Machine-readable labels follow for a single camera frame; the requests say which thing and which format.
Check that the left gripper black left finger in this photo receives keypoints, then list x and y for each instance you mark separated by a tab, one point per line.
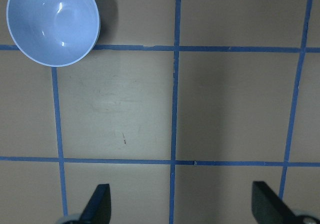
98	209

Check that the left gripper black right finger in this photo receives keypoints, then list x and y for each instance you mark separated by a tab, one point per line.
268	208

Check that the blue bowl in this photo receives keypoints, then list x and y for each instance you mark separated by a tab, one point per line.
54	33

